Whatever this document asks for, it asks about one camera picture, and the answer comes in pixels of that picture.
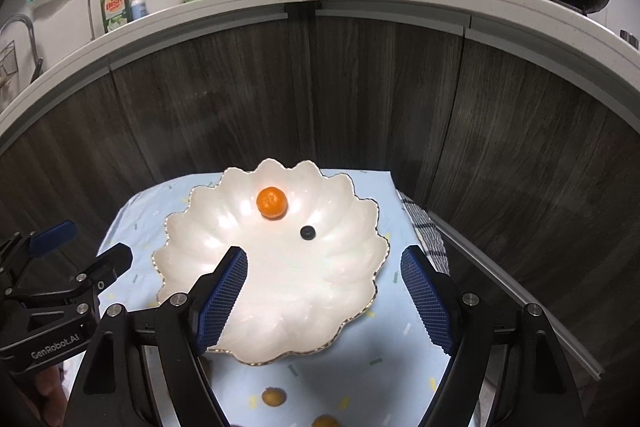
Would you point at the metal faucet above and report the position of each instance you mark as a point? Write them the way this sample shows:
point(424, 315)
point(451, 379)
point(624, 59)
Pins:
point(25, 24)

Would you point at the checkered towel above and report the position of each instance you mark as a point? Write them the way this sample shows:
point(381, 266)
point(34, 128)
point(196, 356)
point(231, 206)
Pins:
point(425, 227)

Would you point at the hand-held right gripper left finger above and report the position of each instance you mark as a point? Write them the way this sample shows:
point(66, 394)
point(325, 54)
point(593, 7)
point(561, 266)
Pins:
point(222, 299)

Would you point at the green dish soap bottle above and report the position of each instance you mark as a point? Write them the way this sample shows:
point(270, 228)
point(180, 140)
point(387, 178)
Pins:
point(116, 7)

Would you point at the blue pump bottle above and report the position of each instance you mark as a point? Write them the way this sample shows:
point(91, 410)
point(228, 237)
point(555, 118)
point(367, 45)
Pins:
point(139, 9)

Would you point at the small dark grape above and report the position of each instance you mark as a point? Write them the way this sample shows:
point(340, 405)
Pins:
point(308, 233)

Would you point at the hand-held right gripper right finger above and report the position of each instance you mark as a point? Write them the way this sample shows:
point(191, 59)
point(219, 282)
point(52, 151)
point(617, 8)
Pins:
point(427, 299)

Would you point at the white shell-shaped bowl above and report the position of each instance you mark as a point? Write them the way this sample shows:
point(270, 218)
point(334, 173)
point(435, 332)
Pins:
point(310, 292)

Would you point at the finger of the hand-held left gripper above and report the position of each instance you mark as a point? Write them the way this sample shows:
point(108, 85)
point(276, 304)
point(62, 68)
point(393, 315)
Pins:
point(112, 262)
point(52, 234)

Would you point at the light blue printed cloth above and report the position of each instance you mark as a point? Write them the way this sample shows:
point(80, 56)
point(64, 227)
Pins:
point(350, 374)

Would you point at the tangerine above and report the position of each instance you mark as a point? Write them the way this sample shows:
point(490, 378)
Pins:
point(325, 421)
point(272, 202)

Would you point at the small orange kumquat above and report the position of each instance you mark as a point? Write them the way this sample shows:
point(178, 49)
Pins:
point(274, 397)

